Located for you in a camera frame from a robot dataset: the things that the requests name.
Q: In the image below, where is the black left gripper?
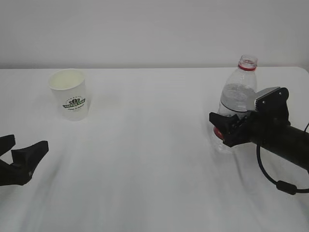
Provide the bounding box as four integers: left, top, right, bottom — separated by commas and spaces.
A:
0, 134, 49, 186

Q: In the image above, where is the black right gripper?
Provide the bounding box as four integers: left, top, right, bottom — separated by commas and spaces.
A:
209, 106, 290, 147

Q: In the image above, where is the clear water bottle red label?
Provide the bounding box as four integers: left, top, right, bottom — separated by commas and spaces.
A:
211, 54, 258, 154

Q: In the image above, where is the white paper cup green logo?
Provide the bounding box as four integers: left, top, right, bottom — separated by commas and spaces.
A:
48, 69, 88, 121

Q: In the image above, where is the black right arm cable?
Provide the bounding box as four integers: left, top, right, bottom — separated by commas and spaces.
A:
256, 122, 309, 195

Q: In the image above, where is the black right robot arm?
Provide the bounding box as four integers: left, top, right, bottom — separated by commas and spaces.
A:
209, 105, 309, 170

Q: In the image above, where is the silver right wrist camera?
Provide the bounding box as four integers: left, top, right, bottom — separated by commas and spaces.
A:
253, 87, 289, 112

